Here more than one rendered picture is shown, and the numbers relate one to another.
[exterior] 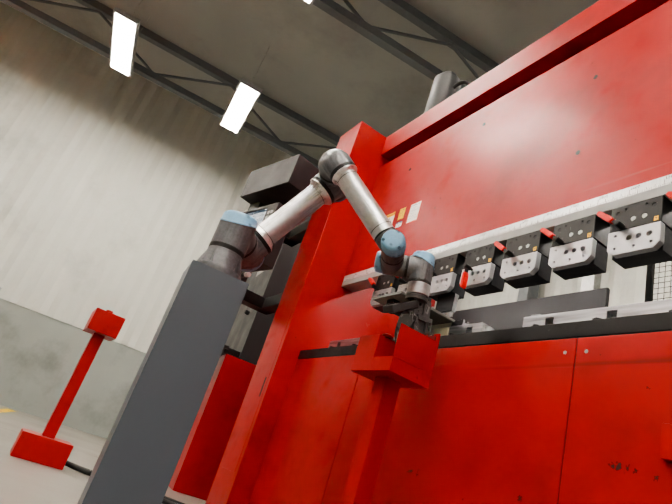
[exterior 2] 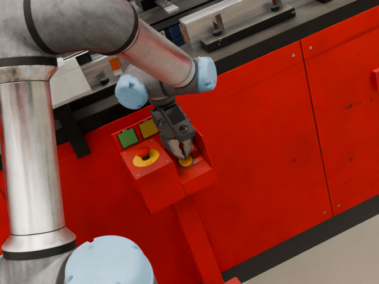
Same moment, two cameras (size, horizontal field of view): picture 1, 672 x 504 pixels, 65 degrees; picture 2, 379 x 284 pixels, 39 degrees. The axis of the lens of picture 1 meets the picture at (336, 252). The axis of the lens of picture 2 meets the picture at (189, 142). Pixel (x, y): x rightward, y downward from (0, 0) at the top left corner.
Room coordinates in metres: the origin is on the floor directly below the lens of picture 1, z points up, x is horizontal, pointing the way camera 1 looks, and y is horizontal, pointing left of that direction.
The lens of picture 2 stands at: (1.27, 0.86, 1.51)
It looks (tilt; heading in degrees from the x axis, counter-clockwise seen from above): 32 degrees down; 285
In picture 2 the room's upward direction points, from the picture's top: 19 degrees counter-clockwise
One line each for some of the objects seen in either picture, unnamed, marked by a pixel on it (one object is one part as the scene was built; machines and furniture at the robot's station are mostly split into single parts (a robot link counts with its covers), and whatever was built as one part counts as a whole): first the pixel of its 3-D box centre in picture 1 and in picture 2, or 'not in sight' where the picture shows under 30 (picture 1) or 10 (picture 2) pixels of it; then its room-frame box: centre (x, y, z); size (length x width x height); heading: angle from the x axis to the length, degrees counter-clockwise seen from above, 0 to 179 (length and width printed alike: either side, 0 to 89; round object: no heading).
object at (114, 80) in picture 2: not in sight; (75, 101); (1.90, -0.45, 0.89); 0.30 x 0.05 x 0.03; 25
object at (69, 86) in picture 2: (413, 309); (51, 87); (1.90, -0.35, 1.00); 0.26 x 0.18 x 0.01; 115
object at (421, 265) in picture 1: (420, 269); not in sight; (1.60, -0.28, 1.03); 0.09 x 0.08 x 0.11; 78
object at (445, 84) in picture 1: (453, 102); not in sight; (2.50, -0.38, 2.54); 0.32 x 0.24 x 0.47; 25
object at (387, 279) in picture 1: (389, 292); not in sight; (2.35, -0.30, 1.20); 0.15 x 0.09 x 0.17; 25
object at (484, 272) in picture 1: (484, 269); not in sight; (1.80, -0.55, 1.20); 0.15 x 0.09 x 0.17; 25
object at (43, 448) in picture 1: (75, 381); not in sight; (3.04, 1.10, 0.42); 0.25 x 0.20 x 0.83; 115
